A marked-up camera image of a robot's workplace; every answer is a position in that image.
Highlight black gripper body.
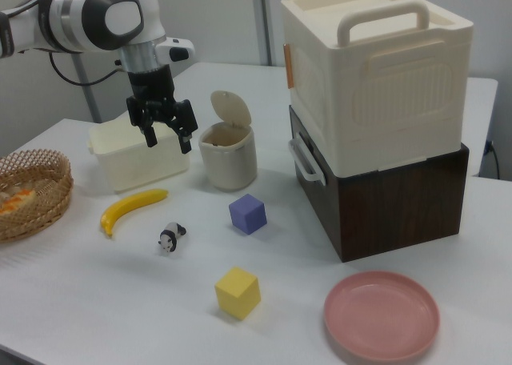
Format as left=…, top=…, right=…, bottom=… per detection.
left=127, top=65, right=189, bottom=114

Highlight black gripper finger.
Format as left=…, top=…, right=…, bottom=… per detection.
left=126, top=95, right=159, bottom=148
left=159, top=99, right=199, bottom=154

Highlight beige dustbin lid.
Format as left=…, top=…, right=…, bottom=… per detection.
left=210, top=90, right=252, bottom=130

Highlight beige round dustbin body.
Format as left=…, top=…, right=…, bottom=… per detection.
left=198, top=122, right=257, bottom=191

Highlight white rectangular plastic container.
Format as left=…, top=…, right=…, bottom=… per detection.
left=87, top=114, right=192, bottom=194

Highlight yellow banana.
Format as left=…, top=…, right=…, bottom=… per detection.
left=99, top=188, right=170, bottom=239

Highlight purple cube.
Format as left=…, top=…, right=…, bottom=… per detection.
left=228, top=193, right=268, bottom=235

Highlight panda figurine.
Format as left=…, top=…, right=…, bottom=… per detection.
left=157, top=221, right=187, bottom=255

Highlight woven wicker basket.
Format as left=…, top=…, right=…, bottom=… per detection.
left=0, top=149, right=74, bottom=244

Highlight orange latch tab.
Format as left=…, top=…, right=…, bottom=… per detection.
left=282, top=43, right=295, bottom=90

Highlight orange topped bread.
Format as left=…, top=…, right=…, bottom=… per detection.
left=0, top=187, right=38, bottom=215

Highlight yellow cube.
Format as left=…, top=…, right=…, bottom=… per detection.
left=214, top=266, right=262, bottom=321

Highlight cream plastic storage box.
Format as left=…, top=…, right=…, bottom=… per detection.
left=280, top=0, right=475, bottom=178

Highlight dark wooden box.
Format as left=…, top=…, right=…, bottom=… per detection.
left=288, top=104, right=470, bottom=264

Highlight pink plate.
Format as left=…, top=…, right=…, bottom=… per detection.
left=323, top=271, right=441, bottom=363

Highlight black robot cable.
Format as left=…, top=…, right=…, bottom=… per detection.
left=49, top=50, right=130, bottom=88

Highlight white drawer handle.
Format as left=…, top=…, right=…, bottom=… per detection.
left=287, top=137, right=327, bottom=186

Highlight black wall cable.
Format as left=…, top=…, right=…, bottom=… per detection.
left=485, top=140, right=502, bottom=178

